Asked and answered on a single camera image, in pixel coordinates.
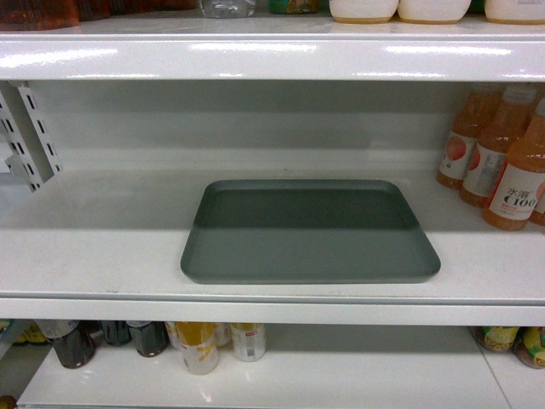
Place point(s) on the silver grey rectangular tray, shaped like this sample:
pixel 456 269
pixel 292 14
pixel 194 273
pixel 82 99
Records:
pixel 279 232

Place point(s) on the white red drink can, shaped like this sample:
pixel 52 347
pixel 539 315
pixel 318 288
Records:
pixel 249 341

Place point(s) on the yellow white drink can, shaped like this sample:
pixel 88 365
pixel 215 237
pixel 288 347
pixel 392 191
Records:
pixel 198 346

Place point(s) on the white store shelf unit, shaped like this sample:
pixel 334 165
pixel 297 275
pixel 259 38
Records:
pixel 146 111

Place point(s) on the dark soda bottle right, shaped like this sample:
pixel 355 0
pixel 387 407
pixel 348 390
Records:
pixel 149 337

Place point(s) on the dark soda bottle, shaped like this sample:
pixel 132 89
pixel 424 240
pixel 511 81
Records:
pixel 73 345
pixel 149 337

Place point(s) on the orange juice bottle back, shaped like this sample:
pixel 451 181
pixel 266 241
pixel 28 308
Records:
pixel 479 109

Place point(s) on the orange juice bottle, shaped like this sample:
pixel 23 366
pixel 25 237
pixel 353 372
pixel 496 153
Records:
pixel 520 184
pixel 479 109
pixel 508 125

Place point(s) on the white bottle top left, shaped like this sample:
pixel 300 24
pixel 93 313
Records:
pixel 363 11

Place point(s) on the white bottle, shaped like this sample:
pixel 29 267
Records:
pixel 363 11
pixel 432 11
pixel 516 12

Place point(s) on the dark soda bottle left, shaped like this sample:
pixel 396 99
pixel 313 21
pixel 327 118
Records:
pixel 73 345

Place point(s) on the orange juice bottle front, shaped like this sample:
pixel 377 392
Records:
pixel 520 184

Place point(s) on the white bottle top middle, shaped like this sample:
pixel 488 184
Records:
pixel 432 11

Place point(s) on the orange juice bottle middle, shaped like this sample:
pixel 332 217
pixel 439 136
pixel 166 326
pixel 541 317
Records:
pixel 508 125

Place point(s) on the white bottle top right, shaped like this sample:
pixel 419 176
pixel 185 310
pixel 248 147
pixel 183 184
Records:
pixel 516 12

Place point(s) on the white slotted shelf bracket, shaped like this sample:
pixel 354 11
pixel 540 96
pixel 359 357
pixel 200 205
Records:
pixel 34 158

